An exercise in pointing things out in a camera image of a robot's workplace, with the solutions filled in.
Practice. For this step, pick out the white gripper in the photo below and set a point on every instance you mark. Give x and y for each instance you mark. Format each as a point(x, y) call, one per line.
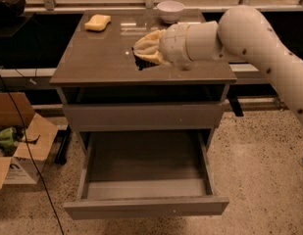
point(174, 44)

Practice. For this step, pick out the black chocolate bar wrapper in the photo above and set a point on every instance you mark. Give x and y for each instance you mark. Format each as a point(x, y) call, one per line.
point(142, 65)

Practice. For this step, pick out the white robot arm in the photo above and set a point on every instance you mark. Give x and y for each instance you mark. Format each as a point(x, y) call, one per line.
point(242, 32)

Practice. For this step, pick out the grey drawer cabinet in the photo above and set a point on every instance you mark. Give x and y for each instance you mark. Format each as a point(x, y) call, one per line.
point(98, 68)

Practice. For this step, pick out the closed grey top drawer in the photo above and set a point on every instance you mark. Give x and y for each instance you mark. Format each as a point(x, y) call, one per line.
point(84, 118)

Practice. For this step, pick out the open grey middle drawer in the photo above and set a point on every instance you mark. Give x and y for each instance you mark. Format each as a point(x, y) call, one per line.
point(133, 174)

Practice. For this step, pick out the white bowl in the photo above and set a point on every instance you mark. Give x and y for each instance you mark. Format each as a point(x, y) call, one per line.
point(170, 11)

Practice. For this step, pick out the yellow sponge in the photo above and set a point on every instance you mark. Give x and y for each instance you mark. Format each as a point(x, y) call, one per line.
point(97, 23)

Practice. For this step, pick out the black object on shelf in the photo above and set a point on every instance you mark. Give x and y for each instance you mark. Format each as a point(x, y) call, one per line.
point(11, 9)

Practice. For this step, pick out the green packets in box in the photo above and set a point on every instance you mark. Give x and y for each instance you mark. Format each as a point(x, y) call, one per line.
point(9, 140)

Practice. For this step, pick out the open cardboard box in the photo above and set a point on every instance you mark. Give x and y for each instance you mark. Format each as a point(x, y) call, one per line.
point(26, 139)

